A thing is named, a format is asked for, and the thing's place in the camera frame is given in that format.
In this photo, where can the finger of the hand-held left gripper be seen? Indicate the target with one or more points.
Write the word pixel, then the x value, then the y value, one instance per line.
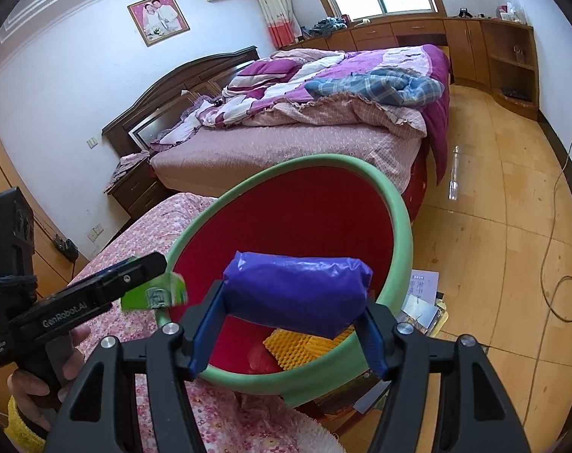
pixel 118 269
pixel 135 276

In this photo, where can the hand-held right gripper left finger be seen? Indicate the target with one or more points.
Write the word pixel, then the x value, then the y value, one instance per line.
pixel 205 335

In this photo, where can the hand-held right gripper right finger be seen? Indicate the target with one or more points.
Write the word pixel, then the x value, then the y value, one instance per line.
pixel 373 344

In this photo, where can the green wrapper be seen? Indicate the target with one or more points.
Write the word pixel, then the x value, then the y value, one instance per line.
pixel 177 290

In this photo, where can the orange textured packet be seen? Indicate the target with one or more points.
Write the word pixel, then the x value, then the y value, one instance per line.
pixel 290 347

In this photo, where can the purple plastic bag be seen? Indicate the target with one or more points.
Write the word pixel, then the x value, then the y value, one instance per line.
pixel 295 292

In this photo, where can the red bin with green rim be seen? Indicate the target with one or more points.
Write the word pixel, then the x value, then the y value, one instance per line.
pixel 314 217

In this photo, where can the person's left hand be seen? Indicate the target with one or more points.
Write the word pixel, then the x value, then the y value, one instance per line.
pixel 35 396

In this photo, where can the pink floral bedsheet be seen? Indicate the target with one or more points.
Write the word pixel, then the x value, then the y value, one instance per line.
pixel 139 231

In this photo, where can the black power adapter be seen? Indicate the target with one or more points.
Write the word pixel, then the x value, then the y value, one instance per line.
pixel 65 247

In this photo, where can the stack of papers and magazines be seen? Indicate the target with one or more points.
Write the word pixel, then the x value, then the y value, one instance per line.
pixel 422 311

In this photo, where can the dark wooden nightstand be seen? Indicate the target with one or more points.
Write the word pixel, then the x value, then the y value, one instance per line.
pixel 139 188

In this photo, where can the pink patterned cloth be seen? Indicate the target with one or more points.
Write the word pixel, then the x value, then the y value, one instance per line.
pixel 125 163

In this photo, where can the white fluffy mat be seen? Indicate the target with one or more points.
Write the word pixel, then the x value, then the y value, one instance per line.
pixel 309 434

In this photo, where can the white purple ruffled pillow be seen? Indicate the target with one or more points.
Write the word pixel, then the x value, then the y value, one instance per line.
pixel 177 134

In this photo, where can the dark wooden headboard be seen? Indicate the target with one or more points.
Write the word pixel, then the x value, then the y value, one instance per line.
pixel 172 85

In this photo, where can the bed with pink cover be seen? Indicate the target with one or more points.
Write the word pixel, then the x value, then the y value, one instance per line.
pixel 290 151

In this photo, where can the blue plaid cloth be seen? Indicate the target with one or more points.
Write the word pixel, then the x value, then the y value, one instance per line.
pixel 375 85

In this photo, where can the black flat device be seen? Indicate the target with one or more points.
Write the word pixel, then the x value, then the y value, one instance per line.
pixel 513 93

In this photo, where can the floral curtain with red hem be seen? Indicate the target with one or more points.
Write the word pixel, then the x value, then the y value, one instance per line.
pixel 276 9

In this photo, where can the long wooden cabinet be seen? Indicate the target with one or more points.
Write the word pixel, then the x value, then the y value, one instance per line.
pixel 465 47

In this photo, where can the blue crumpled clothes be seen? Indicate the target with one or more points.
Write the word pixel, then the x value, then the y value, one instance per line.
pixel 328 27

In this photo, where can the small white object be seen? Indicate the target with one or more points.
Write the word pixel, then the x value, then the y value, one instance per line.
pixel 362 21

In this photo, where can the clear glass cup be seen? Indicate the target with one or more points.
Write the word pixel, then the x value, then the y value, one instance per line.
pixel 519 54

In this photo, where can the small black object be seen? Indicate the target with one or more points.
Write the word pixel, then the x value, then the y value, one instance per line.
pixel 465 12

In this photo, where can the white wall switch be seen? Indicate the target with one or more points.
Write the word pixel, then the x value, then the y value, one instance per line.
pixel 93 142

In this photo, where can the framed wall photo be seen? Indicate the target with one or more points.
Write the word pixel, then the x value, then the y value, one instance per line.
pixel 158 19

